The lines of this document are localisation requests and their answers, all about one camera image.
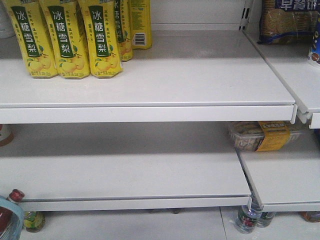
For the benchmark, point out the red cap drink bottle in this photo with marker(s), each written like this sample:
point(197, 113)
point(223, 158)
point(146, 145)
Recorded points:
point(34, 221)

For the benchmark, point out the clear water bottle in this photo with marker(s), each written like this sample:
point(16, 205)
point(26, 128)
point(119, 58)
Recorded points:
point(265, 219)
point(247, 217)

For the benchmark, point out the yellow pear drink carton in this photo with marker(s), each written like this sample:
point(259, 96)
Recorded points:
point(33, 37)
point(140, 24)
point(123, 29)
point(67, 32)
point(102, 40)

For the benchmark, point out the breakfast biscuit bag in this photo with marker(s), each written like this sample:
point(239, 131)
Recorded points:
point(288, 21)

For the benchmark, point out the white metal shelf unit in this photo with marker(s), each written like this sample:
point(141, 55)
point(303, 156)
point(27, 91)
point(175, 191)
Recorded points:
point(147, 155)

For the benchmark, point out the light blue plastic basket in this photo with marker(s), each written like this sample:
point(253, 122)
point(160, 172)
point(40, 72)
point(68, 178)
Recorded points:
point(15, 224)

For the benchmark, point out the clear cookie box yellow label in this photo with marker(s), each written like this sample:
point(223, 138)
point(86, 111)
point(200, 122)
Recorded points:
point(264, 136)

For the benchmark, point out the red coke can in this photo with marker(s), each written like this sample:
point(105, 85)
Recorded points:
point(5, 217)

